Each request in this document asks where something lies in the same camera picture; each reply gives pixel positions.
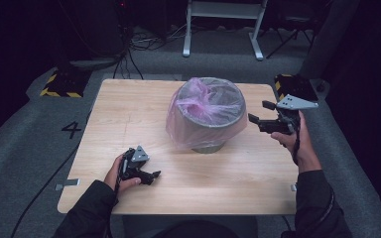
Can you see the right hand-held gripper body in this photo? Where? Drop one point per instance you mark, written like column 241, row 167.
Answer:
column 289, row 115

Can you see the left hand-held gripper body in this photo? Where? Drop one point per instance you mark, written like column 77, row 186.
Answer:
column 132, row 163

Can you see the pink plastic bag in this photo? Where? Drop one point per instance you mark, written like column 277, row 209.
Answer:
column 208, row 109

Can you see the green ribbed bin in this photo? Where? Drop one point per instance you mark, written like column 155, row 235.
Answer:
column 210, row 148

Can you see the person's left hand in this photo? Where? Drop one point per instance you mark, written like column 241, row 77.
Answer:
column 112, row 175

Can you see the person's right hand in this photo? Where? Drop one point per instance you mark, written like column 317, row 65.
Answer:
column 306, row 148

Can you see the black yellow striped base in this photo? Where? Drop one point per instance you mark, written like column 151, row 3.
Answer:
column 294, row 86
column 66, row 84

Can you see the grey tape strip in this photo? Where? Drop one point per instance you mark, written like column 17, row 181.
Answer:
column 67, row 183

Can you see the person's lap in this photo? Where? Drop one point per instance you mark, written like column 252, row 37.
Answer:
column 195, row 229

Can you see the black tripod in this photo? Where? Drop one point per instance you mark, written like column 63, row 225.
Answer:
column 292, row 31

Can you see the grey curtain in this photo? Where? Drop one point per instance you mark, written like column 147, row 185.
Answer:
column 330, row 36

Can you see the white metal stand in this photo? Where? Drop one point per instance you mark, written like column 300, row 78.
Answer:
column 223, row 10

